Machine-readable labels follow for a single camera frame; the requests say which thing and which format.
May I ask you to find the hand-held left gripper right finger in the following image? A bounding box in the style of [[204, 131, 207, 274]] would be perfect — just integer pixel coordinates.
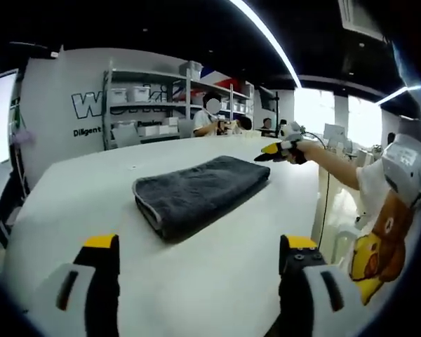
[[279, 234, 366, 337]]

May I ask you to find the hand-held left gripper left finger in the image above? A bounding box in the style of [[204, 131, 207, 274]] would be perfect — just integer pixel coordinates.
[[27, 233, 121, 337]]

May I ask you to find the grey towel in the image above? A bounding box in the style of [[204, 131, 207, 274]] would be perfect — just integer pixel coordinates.
[[132, 154, 272, 244]]

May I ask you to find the stack of grey bins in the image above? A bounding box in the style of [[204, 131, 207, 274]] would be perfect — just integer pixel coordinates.
[[180, 60, 204, 80]]

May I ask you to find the black monitor pole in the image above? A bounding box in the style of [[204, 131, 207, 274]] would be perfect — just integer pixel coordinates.
[[271, 90, 282, 138]]

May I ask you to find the white table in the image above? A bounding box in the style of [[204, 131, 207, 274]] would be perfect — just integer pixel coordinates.
[[1, 135, 321, 337]]

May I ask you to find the grey chair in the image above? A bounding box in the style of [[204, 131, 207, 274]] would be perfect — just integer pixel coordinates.
[[178, 119, 194, 139]]

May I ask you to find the long ceiling light strip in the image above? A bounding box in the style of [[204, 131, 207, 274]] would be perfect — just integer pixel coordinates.
[[230, 0, 303, 89]]

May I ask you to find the short ceiling light strip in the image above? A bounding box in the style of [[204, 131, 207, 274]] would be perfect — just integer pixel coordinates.
[[376, 83, 421, 105]]

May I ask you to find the white chest device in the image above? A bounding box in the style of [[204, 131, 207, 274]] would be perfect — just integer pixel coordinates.
[[381, 133, 421, 209]]

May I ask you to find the ceiling air vent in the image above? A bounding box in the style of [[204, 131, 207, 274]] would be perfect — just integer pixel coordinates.
[[338, 0, 391, 42]]

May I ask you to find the row of white storage boxes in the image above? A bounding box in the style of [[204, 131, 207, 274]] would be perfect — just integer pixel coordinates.
[[110, 86, 254, 141]]

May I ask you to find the metal shelf rack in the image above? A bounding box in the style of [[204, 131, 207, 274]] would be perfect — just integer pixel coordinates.
[[102, 58, 258, 151]]

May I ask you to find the pink screen monitor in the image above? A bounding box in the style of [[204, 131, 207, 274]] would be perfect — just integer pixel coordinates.
[[0, 69, 20, 170]]

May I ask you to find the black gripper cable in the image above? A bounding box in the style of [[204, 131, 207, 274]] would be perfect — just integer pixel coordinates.
[[299, 131, 333, 254]]

